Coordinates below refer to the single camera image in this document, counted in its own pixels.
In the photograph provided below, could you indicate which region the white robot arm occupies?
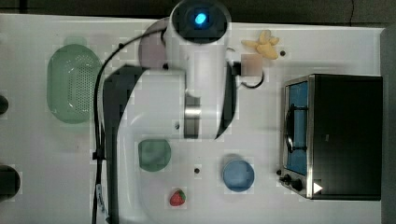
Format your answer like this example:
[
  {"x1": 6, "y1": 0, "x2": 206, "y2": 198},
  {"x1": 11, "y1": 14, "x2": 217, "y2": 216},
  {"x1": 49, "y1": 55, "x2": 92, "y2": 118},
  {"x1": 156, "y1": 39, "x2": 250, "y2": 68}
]
[{"x1": 101, "y1": 0, "x2": 236, "y2": 224}]

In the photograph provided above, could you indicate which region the black cylinder base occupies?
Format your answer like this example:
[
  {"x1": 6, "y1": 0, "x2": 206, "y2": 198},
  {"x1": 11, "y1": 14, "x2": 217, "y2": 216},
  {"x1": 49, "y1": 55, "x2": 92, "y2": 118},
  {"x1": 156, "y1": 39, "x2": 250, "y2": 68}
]
[
  {"x1": 0, "y1": 165, "x2": 21, "y2": 202},
  {"x1": 0, "y1": 95, "x2": 9, "y2": 115}
]

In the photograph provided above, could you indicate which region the red strawberry toy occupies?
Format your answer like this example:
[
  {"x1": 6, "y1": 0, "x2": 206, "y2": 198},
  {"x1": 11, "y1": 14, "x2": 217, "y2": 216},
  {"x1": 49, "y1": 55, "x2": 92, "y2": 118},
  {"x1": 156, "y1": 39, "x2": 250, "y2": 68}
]
[{"x1": 169, "y1": 189, "x2": 186, "y2": 206}]

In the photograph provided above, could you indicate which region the black cylinder lower base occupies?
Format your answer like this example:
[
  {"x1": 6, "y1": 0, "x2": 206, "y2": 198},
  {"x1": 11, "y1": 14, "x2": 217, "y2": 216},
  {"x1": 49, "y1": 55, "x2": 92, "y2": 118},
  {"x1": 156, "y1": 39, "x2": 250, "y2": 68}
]
[{"x1": 0, "y1": 165, "x2": 21, "y2": 202}]

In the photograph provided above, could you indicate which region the green colander basket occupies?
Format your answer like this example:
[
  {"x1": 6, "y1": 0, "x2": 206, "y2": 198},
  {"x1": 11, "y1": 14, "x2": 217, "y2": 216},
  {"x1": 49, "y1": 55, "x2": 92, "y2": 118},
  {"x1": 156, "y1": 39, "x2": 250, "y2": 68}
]
[{"x1": 47, "y1": 36, "x2": 102, "y2": 124}]

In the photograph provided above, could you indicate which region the silver black toaster oven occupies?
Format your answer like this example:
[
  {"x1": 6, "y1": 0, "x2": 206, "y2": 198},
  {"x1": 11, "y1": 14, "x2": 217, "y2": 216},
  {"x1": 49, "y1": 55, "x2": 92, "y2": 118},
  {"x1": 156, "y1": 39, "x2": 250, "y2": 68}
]
[{"x1": 276, "y1": 74, "x2": 383, "y2": 201}]

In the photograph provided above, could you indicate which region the green metal pot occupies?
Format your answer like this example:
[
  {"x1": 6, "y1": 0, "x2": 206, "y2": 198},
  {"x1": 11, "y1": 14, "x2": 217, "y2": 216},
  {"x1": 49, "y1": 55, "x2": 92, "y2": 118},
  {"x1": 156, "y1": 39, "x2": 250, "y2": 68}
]
[{"x1": 138, "y1": 139, "x2": 172, "y2": 172}]

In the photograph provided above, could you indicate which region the round lilac plate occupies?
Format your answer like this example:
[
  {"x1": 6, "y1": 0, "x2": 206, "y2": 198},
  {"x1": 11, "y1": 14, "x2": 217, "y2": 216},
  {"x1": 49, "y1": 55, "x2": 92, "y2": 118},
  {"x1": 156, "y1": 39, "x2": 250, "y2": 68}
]
[{"x1": 138, "y1": 18, "x2": 168, "y2": 69}]

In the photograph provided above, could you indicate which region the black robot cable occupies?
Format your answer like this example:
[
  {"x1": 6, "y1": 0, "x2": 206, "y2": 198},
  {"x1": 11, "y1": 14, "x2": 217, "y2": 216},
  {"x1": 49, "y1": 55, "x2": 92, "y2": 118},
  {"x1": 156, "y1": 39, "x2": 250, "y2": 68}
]
[{"x1": 91, "y1": 29, "x2": 169, "y2": 224}]

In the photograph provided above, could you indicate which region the peeled banana toy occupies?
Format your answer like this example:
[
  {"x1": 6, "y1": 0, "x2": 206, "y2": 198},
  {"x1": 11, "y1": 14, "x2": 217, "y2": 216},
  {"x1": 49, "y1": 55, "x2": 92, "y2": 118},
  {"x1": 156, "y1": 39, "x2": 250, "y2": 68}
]
[{"x1": 241, "y1": 30, "x2": 279, "y2": 60}]

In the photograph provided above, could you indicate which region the blue cup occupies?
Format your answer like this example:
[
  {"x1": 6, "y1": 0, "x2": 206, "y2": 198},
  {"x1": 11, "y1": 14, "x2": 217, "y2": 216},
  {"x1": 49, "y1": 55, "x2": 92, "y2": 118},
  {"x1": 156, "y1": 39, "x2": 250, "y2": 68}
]
[{"x1": 221, "y1": 157, "x2": 255, "y2": 192}]

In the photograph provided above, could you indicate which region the black cylinder upper base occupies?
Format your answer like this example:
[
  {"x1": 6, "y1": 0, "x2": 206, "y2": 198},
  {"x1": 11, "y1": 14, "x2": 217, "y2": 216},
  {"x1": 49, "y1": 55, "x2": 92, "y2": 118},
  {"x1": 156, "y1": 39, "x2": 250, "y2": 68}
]
[{"x1": 0, "y1": 95, "x2": 9, "y2": 115}]

